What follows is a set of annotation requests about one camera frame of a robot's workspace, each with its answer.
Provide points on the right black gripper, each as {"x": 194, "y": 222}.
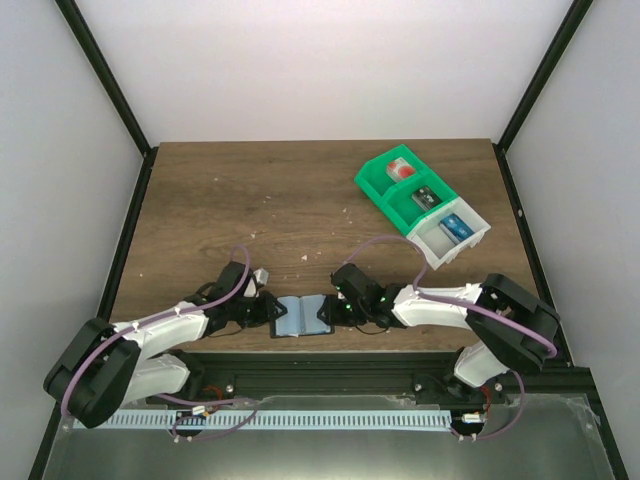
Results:
{"x": 332, "y": 313}

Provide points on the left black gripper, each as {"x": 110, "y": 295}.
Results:
{"x": 267, "y": 312}

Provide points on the black card holder wallet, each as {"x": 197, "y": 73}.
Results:
{"x": 300, "y": 318}

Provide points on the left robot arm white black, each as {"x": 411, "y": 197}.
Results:
{"x": 108, "y": 365}

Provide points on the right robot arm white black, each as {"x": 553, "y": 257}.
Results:
{"x": 515, "y": 329}

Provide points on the black card in bin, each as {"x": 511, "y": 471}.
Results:
{"x": 426, "y": 198}

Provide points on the blue card in bin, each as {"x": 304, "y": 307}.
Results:
{"x": 455, "y": 228}

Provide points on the red white card in bin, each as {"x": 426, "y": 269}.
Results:
{"x": 399, "y": 169}

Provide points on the green white sorting bin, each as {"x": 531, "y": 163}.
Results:
{"x": 419, "y": 226}

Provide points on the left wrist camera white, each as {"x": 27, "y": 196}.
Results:
{"x": 258, "y": 280}

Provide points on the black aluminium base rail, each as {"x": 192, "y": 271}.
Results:
{"x": 260, "y": 375}

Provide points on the light blue slotted cable duct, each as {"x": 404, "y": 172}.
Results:
{"x": 392, "y": 420}

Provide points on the left black frame post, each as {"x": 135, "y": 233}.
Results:
{"x": 93, "y": 53}

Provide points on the black frame post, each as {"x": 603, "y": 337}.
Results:
{"x": 568, "y": 27}
{"x": 93, "y": 53}

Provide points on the right black frame post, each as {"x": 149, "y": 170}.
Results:
{"x": 568, "y": 27}

